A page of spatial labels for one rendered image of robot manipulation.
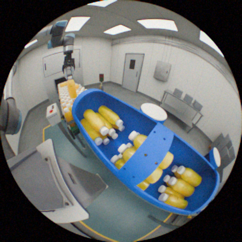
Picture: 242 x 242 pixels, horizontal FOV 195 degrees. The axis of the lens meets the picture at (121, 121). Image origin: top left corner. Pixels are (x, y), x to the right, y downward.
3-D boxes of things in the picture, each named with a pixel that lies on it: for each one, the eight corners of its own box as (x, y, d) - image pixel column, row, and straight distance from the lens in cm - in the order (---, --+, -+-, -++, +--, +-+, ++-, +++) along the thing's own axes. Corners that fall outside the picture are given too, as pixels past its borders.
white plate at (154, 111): (136, 103, 73) (136, 104, 74) (152, 122, 56) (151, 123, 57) (155, 102, 90) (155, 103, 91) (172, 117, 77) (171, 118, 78)
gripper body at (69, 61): (64, 68, 57) (64, 51, 58) (63, 68, 65) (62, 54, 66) (75, 66, 58) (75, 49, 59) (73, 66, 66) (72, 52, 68)
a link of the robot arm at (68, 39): (62, 37, 71) (73, 36, 73) (61, 49, 68) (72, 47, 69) (65, 33, 64) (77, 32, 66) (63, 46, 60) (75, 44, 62)
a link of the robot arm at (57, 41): (49, 34, 66) (65, 31, 66) (47, 47, 70) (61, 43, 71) (48, 38, 58) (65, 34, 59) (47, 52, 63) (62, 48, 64)
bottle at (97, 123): (84, 119, 47) (99, 138, 36) (81, 111, 43) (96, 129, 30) (93, 115, 48) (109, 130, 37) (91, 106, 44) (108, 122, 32)
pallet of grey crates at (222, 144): (214, 175, 411) (235, 158, 388) (208, 168, 348) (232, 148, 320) (214, 153, 477) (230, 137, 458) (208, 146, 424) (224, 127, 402)
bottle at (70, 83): (70, 96, 72) (66, 78, 68) (77, 95, 71) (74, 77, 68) (70, 99, 66) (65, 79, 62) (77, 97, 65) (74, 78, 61)
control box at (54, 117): (52, 126, 70) (45, 117, 65) (51, 114, 86) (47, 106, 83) (61, 121, 68) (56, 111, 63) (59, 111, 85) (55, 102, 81)
